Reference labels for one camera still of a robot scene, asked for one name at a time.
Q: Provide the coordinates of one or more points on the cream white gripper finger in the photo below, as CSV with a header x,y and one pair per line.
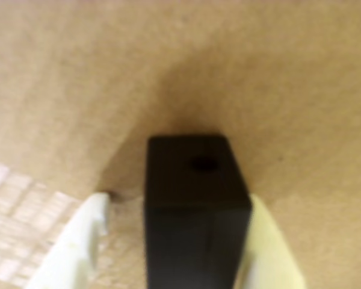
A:
x,y
69,256
267,259

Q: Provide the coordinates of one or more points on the black rectangular block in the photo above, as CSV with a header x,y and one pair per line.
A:
x,y
195,225

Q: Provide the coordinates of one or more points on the clear packing tape strip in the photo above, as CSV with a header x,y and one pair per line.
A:
x,y
18,195

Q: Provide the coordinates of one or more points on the brown cardboard sheet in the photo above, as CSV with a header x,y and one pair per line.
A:
x,y
228,75

